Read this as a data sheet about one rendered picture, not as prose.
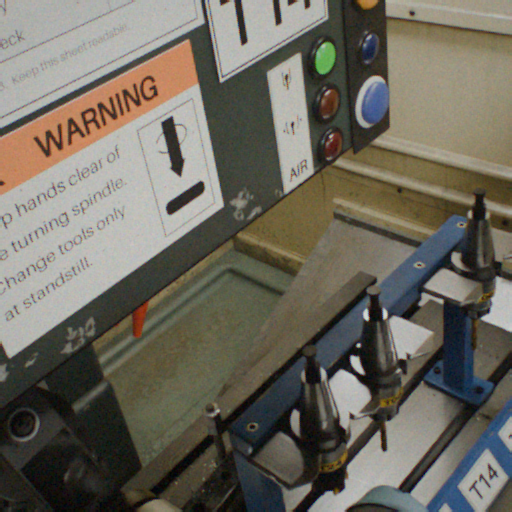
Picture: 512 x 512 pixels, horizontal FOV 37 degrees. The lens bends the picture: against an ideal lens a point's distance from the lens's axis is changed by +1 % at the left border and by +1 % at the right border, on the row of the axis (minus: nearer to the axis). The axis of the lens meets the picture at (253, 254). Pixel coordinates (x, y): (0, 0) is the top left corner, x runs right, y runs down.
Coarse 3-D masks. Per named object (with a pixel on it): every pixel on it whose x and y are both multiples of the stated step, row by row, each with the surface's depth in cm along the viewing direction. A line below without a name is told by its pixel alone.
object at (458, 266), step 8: (496, 248) 100; (456, 256) 100; (496, 256) 99; (456, 264) 99; (464, 264) 98; (496, 264) 98; (464, 272) 98; (472, 272) 97; (480, 272) 97; (488, 272) 97; (496, 272) 99; (480, 280) 98; (488, 280) 98
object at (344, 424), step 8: (336, 400) 83; (344, 408) 82; (296, 416) 82; (344, 416) 81; (296, 424) 82; (344, 424) 81; (296, 432) 81; (304, 432) 81; (336, 432) 81; (344, 432) 81; (304, 440) 80; (312, 440) 80; (320, 440) 79; (328, 440) 79; (336, 440) 81; (344, 440) 82; (312, 448) 80; (320, 448) 80; (328, 448) 80; (328, 456) 81
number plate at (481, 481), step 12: (480, 456) 107; (492, 456) 108; (480, 468) 106; (492, 468) 107; (468, 480) 105; (480, 480) 106; (492, 480) 107; (504, 480) 108; (468, 492) 104; (480, 492) 105; (492, 492) 106; (480, 504) 104
